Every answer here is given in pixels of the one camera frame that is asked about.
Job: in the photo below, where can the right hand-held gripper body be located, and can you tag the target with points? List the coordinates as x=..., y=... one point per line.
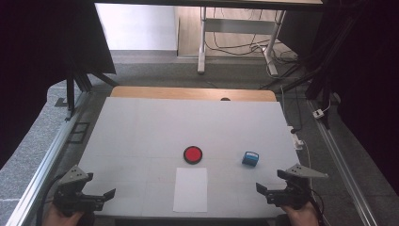
x=293, y=191

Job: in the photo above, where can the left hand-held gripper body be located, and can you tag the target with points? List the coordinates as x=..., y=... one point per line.
x=72, y=191

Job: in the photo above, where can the blue stamp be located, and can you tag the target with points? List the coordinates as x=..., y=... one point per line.
x=250, y=158

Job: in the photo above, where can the white paper sheet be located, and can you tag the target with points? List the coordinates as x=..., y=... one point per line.
x=190, y=190

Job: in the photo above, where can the round red ink pad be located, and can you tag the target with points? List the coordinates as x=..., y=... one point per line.
x=193, y=154

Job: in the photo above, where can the person's right hand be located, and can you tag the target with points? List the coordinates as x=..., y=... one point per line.
x=302, y=216

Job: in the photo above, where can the person's left hand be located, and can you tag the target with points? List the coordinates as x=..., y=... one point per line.
x=59, y=219

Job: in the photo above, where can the small white adapter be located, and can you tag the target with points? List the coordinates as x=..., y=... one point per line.
x=318, y=113

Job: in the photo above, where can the black metal stand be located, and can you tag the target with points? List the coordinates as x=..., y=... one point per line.
x=71, y=91

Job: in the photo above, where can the dark table grommet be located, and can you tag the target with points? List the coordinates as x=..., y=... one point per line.
x=225, y=99

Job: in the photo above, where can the black curtain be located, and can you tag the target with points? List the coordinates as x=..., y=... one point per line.
x=370, y=78
x=37, y=47

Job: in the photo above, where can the aluminium rail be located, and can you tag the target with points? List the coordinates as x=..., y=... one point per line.
x=342, y=166
x=47, y=163

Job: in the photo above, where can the white metal desk frame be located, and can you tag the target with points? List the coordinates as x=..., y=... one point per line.
x=202, y=40

